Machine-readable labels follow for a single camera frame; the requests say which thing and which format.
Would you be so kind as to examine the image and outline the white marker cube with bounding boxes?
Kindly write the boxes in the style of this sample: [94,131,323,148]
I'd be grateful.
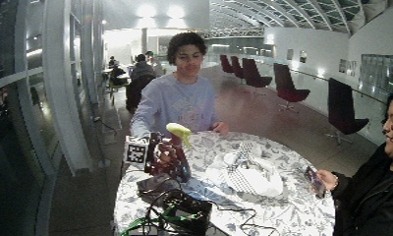
[122,135,150,165]

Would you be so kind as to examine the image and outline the grey flat pouch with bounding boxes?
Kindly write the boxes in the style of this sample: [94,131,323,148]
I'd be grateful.
[134,174,181,202]

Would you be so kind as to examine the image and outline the the person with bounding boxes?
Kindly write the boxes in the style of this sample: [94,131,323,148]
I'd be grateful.
[129,31,230,142]

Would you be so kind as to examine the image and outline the white checkered cloth bag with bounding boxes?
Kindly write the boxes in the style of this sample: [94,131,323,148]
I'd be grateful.
[203,141,284,198]

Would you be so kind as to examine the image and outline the black electronics box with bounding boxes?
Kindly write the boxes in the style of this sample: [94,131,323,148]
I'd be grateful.
[161,190,214,236]

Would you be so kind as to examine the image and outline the dark red swivel chair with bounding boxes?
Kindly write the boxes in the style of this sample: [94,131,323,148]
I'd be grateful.
[218,54,235,74]
[326,77,371,146]
[229,55,246,85]
[272,62,311,113]
[241,57,274,96]

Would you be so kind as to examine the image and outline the floral white tablecloth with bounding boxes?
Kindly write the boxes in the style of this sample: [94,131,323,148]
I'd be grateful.
[113,130,338,236]

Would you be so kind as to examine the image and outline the dark smartphone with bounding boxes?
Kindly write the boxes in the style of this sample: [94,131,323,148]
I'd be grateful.
[302,165,328,200]

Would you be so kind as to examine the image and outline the white curved column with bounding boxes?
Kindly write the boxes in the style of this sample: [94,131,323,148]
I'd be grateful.
[40,0,94,177]

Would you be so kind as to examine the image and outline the black floor cable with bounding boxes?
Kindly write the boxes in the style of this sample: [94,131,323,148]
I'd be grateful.
[92,115,118,136]

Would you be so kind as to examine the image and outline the metal wall handrail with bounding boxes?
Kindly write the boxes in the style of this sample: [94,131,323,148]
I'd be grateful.
[247,55,388,106]

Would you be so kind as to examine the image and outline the glass wall panel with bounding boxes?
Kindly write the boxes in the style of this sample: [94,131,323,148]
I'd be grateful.
[358,53,393,96]

